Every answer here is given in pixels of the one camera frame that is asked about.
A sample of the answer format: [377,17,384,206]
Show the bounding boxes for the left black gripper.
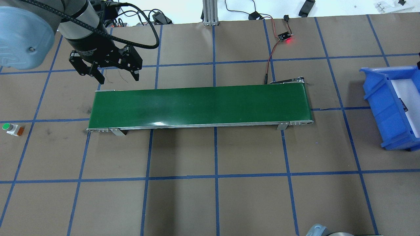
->
[67,33,143,85]

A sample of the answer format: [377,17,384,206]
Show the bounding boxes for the black cylindrical capacitor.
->
[399,98,408,112]

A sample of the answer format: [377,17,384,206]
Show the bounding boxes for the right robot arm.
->
[305,224,382,236]

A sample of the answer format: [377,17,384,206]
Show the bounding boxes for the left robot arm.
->
[0,0,143,85]

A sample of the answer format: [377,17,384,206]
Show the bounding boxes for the small red-lit circuit board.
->
[278,31,293,42]

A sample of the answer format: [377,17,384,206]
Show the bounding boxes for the green conveyor belt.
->
[86,82,314,136]

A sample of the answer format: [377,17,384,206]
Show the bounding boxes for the blue plastic bin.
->
[360,66,420,151]

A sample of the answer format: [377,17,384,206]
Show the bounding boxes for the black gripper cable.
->
[20,0,160,49]

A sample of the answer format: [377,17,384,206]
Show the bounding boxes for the green push button switch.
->
[2,123,24,136]

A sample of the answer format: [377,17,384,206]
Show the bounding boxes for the aluminium frame post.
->
[202,0,219,26]

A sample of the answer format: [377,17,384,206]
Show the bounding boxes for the red black power cable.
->
[264,15,293,85]

